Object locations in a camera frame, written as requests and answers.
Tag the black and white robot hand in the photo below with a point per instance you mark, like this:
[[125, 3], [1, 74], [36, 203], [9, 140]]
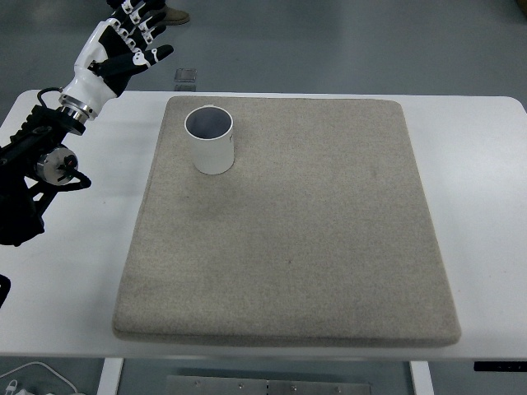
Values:
[[119, 48]]

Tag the white ribbed cup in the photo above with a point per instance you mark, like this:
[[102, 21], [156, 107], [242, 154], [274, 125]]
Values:
[[211, 143]]

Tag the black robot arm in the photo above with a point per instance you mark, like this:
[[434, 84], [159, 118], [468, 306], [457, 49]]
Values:
[[36, 167]]

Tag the brown shoe right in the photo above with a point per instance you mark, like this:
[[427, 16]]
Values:
[[174, 17]]

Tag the small clear plastic box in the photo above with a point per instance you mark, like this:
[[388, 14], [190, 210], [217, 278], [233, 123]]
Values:
[[185, 79]]

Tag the beige felt mat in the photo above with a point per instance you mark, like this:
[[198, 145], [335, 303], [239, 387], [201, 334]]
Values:
[[318, 235]]

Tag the white table leg left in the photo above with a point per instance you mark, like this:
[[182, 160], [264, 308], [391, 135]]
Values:
[[110, 376]]

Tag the white table leg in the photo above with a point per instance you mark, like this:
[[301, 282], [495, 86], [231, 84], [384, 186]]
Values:
[[421, 378], [110, 376]]

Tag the white table leg right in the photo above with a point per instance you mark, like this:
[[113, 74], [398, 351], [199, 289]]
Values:
[[421, 378]]

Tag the black table control panel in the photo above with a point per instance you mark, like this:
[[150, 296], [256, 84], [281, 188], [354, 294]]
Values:
[[500, 366]]

